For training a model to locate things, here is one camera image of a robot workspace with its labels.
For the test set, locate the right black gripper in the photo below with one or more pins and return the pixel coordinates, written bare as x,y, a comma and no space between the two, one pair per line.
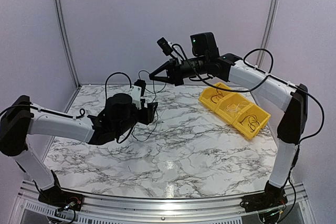
169,65

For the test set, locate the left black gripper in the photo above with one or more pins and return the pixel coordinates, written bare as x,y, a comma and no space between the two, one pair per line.
149,113

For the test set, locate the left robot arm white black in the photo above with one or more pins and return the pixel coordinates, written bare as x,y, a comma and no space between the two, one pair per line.
115,122

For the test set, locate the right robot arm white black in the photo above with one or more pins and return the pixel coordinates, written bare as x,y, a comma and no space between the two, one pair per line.
290,98

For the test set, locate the yellow bin left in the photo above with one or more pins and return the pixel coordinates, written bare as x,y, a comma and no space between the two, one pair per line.
211,97

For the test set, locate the yellow bin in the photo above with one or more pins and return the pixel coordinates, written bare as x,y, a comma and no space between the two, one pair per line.
211,97
251,120
229,108

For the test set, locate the yellow bin middle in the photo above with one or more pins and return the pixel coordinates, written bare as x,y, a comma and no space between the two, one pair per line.
229,108

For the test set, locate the yellow bin right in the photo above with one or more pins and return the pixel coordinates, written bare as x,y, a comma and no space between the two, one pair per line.
251,120

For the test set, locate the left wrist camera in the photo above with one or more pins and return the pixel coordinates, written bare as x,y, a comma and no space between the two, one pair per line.
137,92

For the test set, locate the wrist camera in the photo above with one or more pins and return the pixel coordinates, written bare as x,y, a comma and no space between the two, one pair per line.
166,48
137,92

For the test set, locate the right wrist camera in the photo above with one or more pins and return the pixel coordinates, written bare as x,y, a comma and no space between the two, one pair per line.
166,48

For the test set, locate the right aluminium frame post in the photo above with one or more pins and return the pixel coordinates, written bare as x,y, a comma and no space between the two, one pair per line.
269,23

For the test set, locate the aluminium frame post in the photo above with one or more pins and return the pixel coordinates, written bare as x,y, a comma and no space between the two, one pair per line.
66,43
269,23

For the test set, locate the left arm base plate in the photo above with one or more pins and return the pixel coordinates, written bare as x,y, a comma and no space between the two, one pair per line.
60,198

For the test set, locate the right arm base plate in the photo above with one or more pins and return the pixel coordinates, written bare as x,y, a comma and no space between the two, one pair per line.
262,201

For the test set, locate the left aluminium frame post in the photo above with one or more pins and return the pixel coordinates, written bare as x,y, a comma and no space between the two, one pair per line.
66,43

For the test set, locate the aluminium front rail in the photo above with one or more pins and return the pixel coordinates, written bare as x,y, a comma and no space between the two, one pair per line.
113,209

